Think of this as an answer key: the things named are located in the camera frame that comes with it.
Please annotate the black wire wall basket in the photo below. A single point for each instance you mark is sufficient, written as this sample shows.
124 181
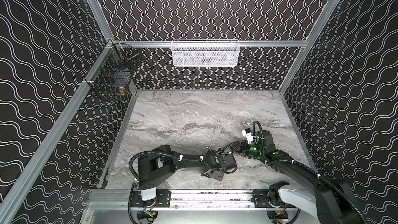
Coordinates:
117 70

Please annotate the brass fitting in basket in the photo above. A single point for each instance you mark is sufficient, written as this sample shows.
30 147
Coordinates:
121 91

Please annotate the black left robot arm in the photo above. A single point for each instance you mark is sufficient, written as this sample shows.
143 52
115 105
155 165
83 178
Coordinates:
152 168

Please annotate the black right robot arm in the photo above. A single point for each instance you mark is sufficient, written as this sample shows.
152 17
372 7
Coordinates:
331 201

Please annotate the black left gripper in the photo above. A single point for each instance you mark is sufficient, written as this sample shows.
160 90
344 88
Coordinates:
213 172

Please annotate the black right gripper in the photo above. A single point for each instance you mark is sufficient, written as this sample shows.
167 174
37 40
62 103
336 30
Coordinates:
246 146

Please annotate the white mesh wall basket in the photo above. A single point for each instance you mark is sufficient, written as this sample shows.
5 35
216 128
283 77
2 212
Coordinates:
205 53

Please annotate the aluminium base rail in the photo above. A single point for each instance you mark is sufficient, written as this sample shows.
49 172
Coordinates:
203 200

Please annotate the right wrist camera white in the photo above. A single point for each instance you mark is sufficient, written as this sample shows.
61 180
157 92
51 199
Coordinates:
248 134

